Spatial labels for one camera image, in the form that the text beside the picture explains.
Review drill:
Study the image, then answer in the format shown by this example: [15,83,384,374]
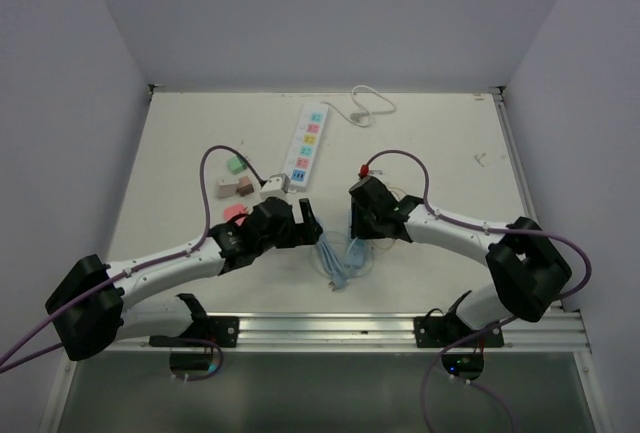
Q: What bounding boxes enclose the pink plug adapter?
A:
[223,204,249,226]

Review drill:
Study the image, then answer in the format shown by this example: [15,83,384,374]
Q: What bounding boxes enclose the brown beige plug adapter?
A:
[215,176,255,199]

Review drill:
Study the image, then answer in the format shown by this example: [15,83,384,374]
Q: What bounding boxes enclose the light blue extension cord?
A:
[312,230,354,295]

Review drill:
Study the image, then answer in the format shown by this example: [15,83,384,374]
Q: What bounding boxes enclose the green plug adapter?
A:
[226,155,248,175]

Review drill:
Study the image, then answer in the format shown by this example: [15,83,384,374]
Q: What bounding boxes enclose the white power strip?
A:
[281,102,330,192]

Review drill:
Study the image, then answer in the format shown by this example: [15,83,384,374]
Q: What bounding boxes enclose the teal plug with cable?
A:
[343,238,374,279]

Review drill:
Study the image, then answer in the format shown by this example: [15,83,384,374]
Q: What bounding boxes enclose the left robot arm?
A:
[45,197,323,361]

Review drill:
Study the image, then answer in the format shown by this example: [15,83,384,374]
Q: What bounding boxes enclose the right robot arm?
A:
[349,176,572,346]

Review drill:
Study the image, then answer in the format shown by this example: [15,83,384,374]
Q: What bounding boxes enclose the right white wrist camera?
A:
[358,164,384,179]

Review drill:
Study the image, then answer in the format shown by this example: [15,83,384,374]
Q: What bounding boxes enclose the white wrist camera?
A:
[358,164,384,179]
[259,173,290,201]

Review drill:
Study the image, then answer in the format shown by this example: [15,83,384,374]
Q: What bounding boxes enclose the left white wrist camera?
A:
[259,173,290,201]

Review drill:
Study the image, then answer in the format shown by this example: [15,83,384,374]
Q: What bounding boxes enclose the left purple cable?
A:
[0,145,271,382]

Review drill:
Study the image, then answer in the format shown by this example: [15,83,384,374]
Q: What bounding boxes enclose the purple cable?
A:
[0,145,271,382]
[364,148,594,433]

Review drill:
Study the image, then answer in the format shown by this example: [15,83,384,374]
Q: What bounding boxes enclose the white power strip cord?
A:
[321,84,398,129]

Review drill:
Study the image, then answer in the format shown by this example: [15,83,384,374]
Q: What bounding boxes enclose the aluminium front rail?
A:
[99,306,590,353]

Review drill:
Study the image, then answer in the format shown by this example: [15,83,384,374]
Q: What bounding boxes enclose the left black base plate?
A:
[149,315,240,348]

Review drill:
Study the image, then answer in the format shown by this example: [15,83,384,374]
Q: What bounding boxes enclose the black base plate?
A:
[149,315,240,348]
[413,308,505,348]

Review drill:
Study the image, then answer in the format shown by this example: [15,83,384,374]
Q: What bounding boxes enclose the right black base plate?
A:
[413,308,505,348]

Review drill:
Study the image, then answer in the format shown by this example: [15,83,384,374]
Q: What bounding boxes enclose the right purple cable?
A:
[364,148,594,433]

